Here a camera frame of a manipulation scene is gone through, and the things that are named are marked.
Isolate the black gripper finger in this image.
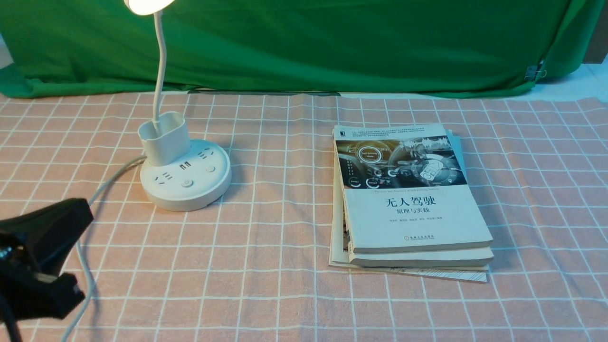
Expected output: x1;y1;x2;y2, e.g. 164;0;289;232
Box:
14;273;86;320

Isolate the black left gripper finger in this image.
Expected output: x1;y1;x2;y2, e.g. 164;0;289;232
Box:
0;198;94;274

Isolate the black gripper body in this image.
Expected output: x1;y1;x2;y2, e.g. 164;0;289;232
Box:
1;232;48;321

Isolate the white desk lamp with sockets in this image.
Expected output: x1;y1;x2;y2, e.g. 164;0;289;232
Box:
124;0;232;212

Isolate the green backdrop cloth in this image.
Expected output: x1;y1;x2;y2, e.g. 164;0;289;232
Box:
1;0;604;99

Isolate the pink checkered tablecloth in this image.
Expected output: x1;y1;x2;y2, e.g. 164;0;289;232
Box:
0;92;608;342

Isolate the top white book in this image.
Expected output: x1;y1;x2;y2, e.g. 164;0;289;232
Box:
333;124;494;254

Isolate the white book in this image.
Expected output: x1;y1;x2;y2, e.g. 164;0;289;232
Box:
342;129;494;267
333;124;494;254

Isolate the lower white book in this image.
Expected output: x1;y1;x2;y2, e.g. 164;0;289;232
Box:
342;129;494;267

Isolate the metal binder clip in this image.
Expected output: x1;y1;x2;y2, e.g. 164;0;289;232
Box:
524;60;547;82

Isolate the grey lamp power cable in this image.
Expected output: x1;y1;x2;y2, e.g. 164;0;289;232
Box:
59;156;148;342

